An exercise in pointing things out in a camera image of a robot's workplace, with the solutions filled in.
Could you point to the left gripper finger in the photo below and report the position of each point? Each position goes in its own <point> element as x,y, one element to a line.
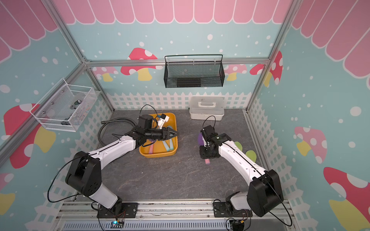
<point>170,136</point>
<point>171,131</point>

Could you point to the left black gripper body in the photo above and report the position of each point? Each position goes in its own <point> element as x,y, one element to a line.
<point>156,134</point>

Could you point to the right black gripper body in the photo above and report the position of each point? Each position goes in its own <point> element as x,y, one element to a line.
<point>205,152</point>

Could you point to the light blue shovel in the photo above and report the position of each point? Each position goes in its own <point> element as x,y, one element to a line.
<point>166,146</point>
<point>171,144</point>

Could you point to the purple shovel pink handle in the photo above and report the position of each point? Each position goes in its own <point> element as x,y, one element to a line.
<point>151,148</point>
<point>201,143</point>

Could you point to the green shovel wooden handle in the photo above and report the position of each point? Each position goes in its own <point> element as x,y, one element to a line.
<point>251,154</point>
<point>238,144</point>

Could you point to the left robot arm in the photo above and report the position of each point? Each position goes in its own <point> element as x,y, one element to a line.
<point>84,174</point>

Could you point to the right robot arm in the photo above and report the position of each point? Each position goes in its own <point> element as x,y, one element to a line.
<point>264,187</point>

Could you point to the white plastic storage case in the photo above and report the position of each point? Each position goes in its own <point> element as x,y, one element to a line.
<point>201,107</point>

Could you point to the yellow plastic tray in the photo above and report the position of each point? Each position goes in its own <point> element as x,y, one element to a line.
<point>159,149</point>

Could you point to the green circuit board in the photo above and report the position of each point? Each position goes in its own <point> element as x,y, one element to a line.
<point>117,224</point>

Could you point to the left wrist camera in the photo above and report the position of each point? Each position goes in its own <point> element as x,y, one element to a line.
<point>163,119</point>

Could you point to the black wire mesh basket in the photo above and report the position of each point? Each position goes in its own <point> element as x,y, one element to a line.
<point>194,71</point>

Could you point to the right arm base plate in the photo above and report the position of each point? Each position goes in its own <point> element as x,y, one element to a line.
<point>225,210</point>

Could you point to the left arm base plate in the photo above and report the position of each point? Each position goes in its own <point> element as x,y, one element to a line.
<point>120,210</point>

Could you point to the white wire mesh basket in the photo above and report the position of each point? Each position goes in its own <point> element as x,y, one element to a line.
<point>65,106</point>

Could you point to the aluminium front rail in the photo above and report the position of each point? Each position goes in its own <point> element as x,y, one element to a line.
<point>180,209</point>

